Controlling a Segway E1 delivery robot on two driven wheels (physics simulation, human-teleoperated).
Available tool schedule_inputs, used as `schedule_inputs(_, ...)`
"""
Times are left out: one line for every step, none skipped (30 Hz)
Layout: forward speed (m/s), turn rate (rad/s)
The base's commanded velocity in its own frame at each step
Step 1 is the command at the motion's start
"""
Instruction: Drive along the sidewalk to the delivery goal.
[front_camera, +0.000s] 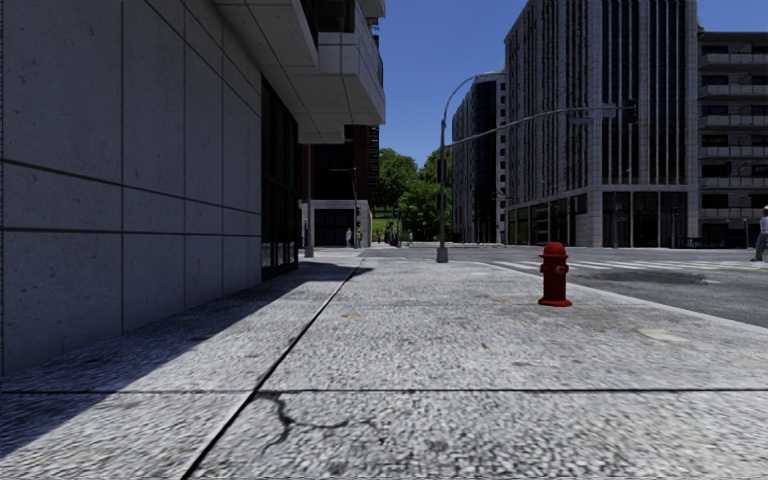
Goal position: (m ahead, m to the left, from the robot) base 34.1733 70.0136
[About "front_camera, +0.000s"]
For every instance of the trees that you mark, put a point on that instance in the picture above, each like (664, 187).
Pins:
(414, 192)

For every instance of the dark brick building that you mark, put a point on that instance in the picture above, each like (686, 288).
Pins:
(339, 180)

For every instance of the traffic light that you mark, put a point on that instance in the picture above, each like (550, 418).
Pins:
(443, 180)

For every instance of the dark glass tower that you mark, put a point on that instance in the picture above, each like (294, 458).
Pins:
(480, 162)

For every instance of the red fire hydrant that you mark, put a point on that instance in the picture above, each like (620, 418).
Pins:
(554, 276)

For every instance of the grey stone tower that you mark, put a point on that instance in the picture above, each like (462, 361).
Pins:
(600, 120)

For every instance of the pale concrete balcony building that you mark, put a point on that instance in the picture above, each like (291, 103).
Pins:
(732, 132)

